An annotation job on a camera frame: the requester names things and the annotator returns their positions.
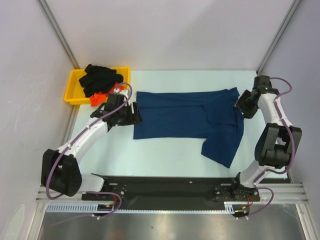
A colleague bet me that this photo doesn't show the blue t shirt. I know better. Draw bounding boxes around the blue t shirt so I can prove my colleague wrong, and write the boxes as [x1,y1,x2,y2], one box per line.
[133,87,244,168]

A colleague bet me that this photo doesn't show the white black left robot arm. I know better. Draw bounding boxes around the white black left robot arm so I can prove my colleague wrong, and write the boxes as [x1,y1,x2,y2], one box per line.
[41,102,142,200]

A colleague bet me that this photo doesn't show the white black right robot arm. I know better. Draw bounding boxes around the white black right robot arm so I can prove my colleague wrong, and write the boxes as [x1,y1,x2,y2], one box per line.
[230,86,302,201]

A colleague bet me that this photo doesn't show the orange t shirt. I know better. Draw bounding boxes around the orange t shirt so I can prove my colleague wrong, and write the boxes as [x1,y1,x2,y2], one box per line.
[89,82,119,107]

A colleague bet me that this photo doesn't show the black t shirt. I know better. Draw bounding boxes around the black t shirt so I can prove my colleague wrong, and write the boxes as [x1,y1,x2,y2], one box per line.
[79,64,124,98]

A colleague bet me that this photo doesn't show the yellow plastic bin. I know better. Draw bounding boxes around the yellow plastic bin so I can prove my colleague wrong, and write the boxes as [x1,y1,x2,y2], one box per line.
[63,66,131,105]

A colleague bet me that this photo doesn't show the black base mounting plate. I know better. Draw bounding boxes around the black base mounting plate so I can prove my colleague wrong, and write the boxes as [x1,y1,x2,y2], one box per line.
[81,176,260,211]

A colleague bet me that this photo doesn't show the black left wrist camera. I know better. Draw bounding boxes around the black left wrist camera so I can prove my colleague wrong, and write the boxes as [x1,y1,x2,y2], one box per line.
[105,93,127,112]

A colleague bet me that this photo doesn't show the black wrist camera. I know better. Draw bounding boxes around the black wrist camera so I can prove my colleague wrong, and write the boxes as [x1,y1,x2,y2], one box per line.
[105,93,127,112]
[252,75,272,90]

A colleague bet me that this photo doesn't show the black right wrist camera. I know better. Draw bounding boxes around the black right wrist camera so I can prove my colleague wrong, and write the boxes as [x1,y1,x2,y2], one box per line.
[252,75,272,90]

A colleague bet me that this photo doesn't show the light blue cable duct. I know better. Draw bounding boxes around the light blue cable duct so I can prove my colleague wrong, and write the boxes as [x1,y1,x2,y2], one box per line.
[46,203,235,214]

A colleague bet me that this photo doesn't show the aluminium frame rail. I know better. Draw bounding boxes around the aluminium frame rail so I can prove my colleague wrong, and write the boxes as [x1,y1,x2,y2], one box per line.
[35,182,85,203]

